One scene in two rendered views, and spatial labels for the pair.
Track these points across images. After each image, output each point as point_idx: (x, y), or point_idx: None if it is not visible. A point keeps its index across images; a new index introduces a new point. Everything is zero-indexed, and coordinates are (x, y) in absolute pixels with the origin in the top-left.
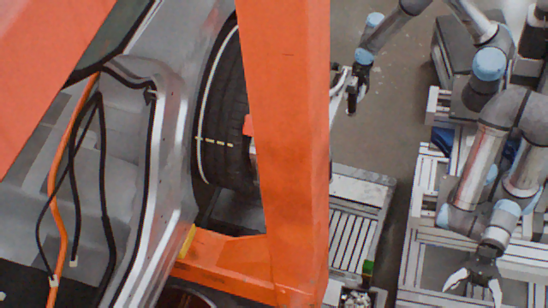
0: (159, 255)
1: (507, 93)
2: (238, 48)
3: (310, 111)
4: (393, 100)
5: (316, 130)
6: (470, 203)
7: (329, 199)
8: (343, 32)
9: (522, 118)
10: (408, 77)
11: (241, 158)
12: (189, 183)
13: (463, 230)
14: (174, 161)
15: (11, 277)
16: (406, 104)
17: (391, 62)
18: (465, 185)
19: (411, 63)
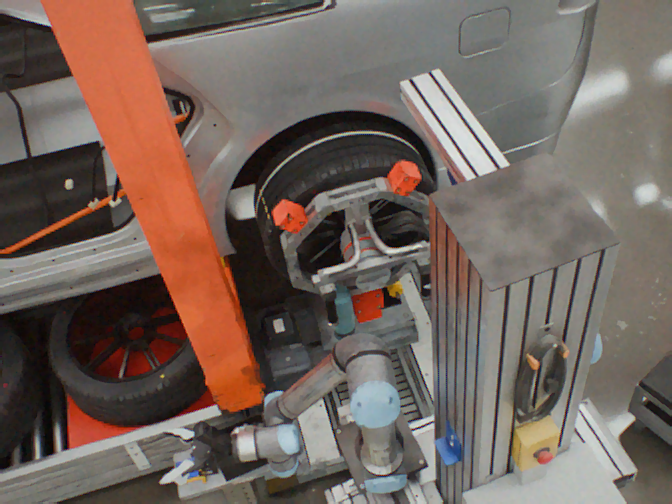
0: (148, 246)
1: (362, 337)
2: (342, 146)
3: (117, 171)
4: (595, 363)
5: (147, 201)
6: (285, 406)
7: (414, 375)
8: (642, 266)
9: (347, 367)
10: (640, 358)
11: (271, 235)
12: (219, 218)
13: (266, 424)
14: (202, 184)
15: (91, 182)
16: (601, 378)
17: (645, 332)
18: (293, 387)
19: (663, 351)
